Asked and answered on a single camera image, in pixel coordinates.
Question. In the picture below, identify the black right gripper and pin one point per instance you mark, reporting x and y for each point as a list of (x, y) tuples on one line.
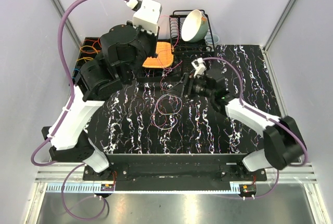
[(188, 81)]

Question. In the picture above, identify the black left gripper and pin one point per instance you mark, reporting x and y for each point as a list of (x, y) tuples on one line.
[(152, 34)]

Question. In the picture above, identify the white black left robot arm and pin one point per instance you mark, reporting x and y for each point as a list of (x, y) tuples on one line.
[(93, 86)]

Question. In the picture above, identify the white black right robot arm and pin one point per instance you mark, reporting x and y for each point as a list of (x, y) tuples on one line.
[(283, 143)]

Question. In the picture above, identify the black flat tray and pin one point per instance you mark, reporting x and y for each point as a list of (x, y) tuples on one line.
[(181, 64)]

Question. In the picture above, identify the black compartment bin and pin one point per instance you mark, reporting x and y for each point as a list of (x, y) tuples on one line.
[(88, 50)]

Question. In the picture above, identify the light blue cup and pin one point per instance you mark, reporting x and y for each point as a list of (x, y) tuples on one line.
[(212, 39)]

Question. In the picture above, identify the white ceramic bowl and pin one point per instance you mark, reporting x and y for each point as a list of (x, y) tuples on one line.
[(195, 26)]

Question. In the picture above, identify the black wire dish rack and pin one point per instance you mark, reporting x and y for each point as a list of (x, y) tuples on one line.
[(181, 47)]

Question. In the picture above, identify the grey cable duct strip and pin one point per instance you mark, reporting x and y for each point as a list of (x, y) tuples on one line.
[(144, 187)]

